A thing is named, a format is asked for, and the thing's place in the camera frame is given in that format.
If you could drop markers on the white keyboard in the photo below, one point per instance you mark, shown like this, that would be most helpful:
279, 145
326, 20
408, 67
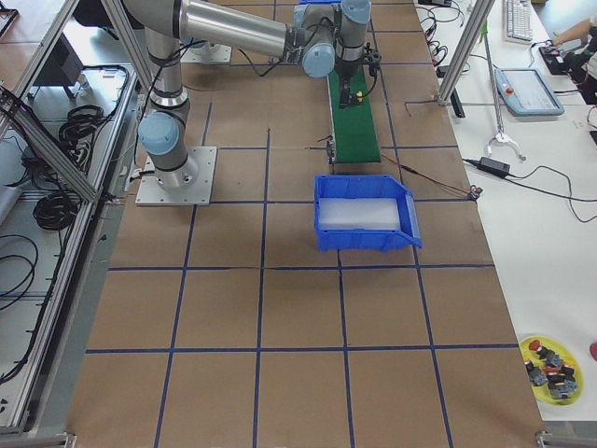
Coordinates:
517, 16

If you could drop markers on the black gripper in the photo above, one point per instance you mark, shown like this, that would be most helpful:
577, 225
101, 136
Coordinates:
345, 73

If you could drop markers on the blue plastic bin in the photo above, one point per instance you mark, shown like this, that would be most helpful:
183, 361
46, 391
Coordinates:
367, 186
318, 2

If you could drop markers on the teach pendant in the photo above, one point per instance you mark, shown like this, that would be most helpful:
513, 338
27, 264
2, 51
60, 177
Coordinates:
526, 93

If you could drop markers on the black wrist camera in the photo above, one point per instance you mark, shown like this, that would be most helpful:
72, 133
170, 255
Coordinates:
372, 59

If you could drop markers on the aluminium frame post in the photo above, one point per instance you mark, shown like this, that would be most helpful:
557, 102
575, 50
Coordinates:
466, 43

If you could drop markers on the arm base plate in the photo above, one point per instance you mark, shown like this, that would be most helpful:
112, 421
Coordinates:
190, 184

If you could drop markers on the right blue plastic bin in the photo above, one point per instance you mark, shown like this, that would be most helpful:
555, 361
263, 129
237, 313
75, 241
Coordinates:
367, 186

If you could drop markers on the left blue plastic bin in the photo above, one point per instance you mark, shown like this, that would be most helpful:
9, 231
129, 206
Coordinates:
318, 2

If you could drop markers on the green conveyor belt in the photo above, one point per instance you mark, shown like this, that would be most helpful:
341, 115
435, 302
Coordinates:
353, 129

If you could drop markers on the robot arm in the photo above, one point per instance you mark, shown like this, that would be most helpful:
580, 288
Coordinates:
254, 107

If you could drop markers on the black power adapter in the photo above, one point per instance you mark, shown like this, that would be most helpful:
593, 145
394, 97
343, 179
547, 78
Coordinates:
494, 167

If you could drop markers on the green handled reacher grabber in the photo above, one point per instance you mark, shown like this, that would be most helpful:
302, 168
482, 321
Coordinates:
500, 138

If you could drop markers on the white foam pad right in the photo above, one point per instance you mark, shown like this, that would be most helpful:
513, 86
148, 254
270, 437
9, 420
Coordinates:
358, 214

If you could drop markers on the yellow plate of buttons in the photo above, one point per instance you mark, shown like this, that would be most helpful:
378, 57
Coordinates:
552, 370

